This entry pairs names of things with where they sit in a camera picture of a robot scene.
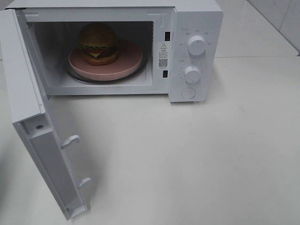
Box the white microwave oven body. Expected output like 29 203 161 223
4 0 223 102

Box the round white door button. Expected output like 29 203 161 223
181 88 196 99

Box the pink round plate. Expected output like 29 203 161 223
68 40 143 82

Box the burger with lettuce and cheese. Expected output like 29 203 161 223
78 22 120 66

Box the white microwave door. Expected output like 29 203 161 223
0 9 87 219

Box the white warning label sticker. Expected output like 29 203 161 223
157 42 171 69

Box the white microwave knob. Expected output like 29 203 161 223
184 66 201 83
187 34 207 56

